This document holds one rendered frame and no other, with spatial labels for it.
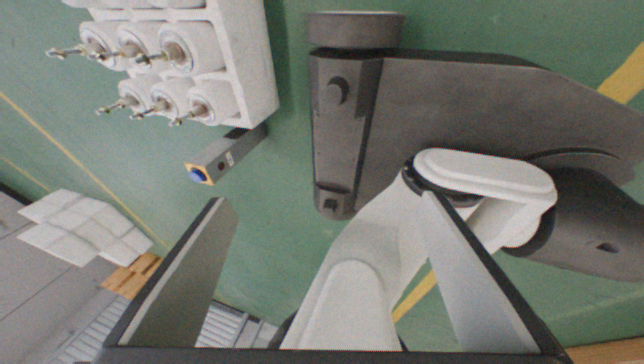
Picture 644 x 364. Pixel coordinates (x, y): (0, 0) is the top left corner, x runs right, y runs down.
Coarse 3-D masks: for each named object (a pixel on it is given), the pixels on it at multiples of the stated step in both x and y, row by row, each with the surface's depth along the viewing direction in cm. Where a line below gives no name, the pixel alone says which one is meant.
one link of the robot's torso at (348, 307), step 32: (384, 192) 34; (416, 192) 34; (448, 192) 32; (352, 224) 28; (384, 224) 29; (416, 224) 29; (352, 256) 22; (384, 256) 22; (416, 256) 26; (320, 288) 19; (352, 288) 18; (384, 288) 19; (320, 320) 16; (352, 320) 16; (384, 320) 17
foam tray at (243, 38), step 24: (216, 0) 38; (240, 0) 43; (216, 24) 41; (240, 24) 45; (264, 24) 52; (240, 48) 46; (264, 48) 54; (144, 72) 55; (168, 72) 52; (216, 72) 48; (240, 72) 48; (264, 72) 56; (240, 96) 50; (264, 96) 59; (240, 120) 55
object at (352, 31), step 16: (320, 16) 34; (336, 16) 32; (352, 16) 32; (368, 16) 32; (384, 16) 32; (400, 16) 34; (320, 32) 35; (336, 32) 34; (352, 32) 33; (368, 32) 33; (384, 32) 34; (400, 32) 36; (352, 48) 35; (368, 48) 35
